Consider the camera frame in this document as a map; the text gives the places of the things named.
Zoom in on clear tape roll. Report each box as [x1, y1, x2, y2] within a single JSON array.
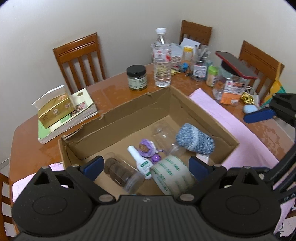
[[150, 155, 197, 197]]

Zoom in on clear jar brown contents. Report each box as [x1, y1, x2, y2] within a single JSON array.
[[103, 152, 145, 195]]

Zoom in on blue knitted sleeve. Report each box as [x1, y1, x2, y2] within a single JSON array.
[[176, 123, 215, 155]]

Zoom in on white glue tube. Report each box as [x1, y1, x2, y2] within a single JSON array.
[[127, 146, 153, 180]]

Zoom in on clear plastic cup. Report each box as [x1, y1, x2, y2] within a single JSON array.
[[152, 120, 186, 157]]

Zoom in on purple keychain toy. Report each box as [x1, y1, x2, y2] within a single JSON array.
[[138, 138, 161, 163]]

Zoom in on beige KASI box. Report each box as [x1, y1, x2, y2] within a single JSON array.
[[196, 153, 210, 164]]

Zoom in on light blue mouse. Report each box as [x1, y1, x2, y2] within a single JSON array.
[[243, 104, 258, 114]]

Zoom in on gold ornament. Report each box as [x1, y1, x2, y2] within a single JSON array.
[[241, 92, 254, 104]]

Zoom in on pink table cloth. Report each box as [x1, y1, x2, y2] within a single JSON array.
[[16, 89, 286, 240]]

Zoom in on right wooden chair back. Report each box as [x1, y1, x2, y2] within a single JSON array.
[[239, 40, 285, 104]]

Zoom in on wooden chair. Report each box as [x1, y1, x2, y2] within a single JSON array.
[[179, 20, 212, 45], [0, 173, 14, 241], [239, 40, 285, 104], [53, 33, 106, 93]]

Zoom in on clear box orange label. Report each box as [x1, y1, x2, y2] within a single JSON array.
[[212, 61, 247, 105]]

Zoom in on red smartphone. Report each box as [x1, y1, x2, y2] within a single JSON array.
[[215, 51, 257, 80]]

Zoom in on near left wooden chair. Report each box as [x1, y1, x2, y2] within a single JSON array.
[[0, 173, 14, 241]]

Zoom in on green cap toothpick holder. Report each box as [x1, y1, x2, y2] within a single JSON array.
[[206, 65, 218, 87]]

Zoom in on glass jar with pens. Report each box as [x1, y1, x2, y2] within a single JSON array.
[[191, 45, 210, 81]]

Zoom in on brown cardboard box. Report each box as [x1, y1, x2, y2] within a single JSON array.
[[58, 85, 240, 202]]

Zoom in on small blue toy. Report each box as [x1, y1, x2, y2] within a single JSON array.
[[180, 63, 189, 73]]

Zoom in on green white book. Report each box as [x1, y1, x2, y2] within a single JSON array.
[[38, 88, 98, 145]]

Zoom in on yellow lid bottle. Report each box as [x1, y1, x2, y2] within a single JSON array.
[[183, 45, 194, 61]]

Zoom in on gold tissue box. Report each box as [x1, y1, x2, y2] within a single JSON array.
[[32, 85, 76, 128]]

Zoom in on middle wooden chair back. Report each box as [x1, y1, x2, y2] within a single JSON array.
[[179, 20, 212, 45]]

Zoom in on clear water bottle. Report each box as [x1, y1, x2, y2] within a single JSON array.
[[151, 28, 171, 88]]

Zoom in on black lid glass jar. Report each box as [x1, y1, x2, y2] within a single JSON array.
[[126, 65, 147, 91]]

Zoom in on left wooden chair back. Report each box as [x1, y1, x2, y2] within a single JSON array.
[[53, 33, 106, 93]]

